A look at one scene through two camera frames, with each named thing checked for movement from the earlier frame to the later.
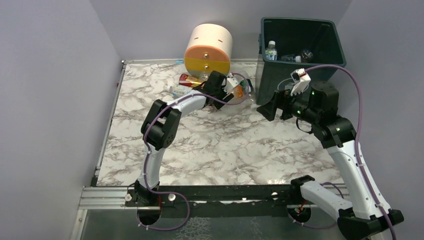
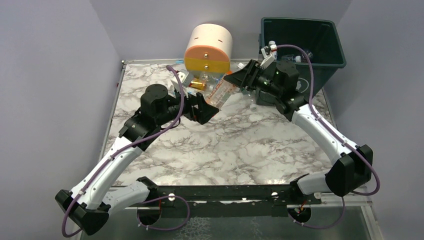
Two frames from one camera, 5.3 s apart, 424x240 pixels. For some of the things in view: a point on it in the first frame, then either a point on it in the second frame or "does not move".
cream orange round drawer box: (209, 48) does not move
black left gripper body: (224, 98) to (192, 108)
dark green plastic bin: (286, 45) does not move
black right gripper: (281, 105) to (255, 75)
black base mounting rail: (219, 202) does not move
